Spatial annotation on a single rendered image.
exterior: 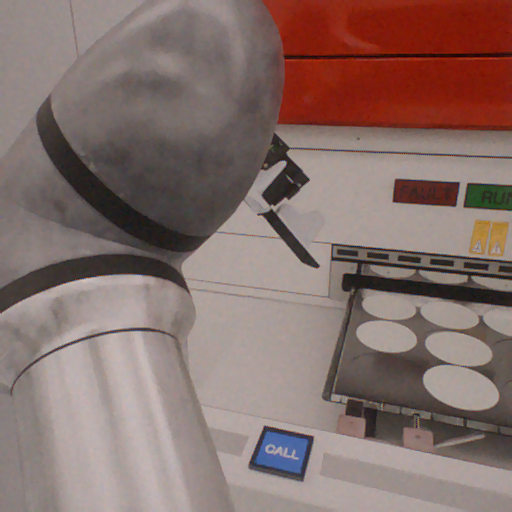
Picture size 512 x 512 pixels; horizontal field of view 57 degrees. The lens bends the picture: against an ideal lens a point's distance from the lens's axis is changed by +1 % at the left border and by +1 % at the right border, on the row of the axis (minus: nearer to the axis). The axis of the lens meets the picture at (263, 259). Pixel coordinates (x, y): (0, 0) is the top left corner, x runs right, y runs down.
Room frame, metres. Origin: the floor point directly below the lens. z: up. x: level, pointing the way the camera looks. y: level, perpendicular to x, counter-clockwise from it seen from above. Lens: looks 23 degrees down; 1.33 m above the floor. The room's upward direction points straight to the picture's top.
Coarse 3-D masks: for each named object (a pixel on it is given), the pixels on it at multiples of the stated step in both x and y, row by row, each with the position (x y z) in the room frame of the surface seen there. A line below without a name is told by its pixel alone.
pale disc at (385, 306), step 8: (368, 296) 0.83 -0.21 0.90; (376, 296) 0.83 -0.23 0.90; (384, 296) 0.83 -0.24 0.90; (392, 296) 0.83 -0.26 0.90; (368, 304) 0.79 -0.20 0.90; (376, 304) 0.79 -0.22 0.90; (384, 304) 0.79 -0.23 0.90; (392, 304) 0.79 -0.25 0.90; (400, 304) 0.79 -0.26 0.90; (408, 304) 0.79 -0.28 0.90; (368, 312) 0.76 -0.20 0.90; (376, 312) 0.76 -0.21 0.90; (384, 312) 0.76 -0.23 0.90; (392, 312) 0.76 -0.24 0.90; (400, 312) 0.76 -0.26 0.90; (408, 312) 0.76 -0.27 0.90
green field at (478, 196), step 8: (472, 192) 0.85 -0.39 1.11; (480, 192) 0.85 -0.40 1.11; (488, 192) 0.84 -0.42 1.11; (496, 192) 0.84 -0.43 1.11; (504, 192) 0.84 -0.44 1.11; (472, 200) 0.85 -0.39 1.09; (480, 200) 0.85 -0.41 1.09; (488, 200) 0.84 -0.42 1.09; (496, 200) 0.84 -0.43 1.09; (504, 200) 0.84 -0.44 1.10; (504, 208) 0.84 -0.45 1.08
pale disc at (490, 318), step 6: (492, 312) 0.76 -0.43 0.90; (498, 312) 0.76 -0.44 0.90; (504, 312) 0.76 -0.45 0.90; (510, 312) 0.76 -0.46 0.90; (486, 318) 0.74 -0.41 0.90; (492, 318) 0.74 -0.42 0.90; (498, 318) 0.74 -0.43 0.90; (504, 318) 0.74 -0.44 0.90; (510, 318) 0.74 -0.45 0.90; (492, 324) 0.72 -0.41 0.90; (498, 324) 0.72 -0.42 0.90; (504, 324) 0.72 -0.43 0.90; (510, 324) 0.72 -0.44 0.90; (498, 330) 0.70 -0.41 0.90; (504, 330) 0.70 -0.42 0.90; (510, 330) 0.70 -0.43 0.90
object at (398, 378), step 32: (352, 320) 0.73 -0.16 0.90; (384, 320) 0.73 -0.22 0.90; (416, 320) 0.73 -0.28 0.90; (480, 320) 0.73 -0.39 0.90; (352, 352) 0.63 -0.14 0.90; (384, 352) 0.63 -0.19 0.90; (416, 352) 0.63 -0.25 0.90; (352, 384) 0.55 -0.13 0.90; (384, 384) 0.55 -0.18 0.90; (416, 384) 0.55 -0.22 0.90; (480, 416) 0.49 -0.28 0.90
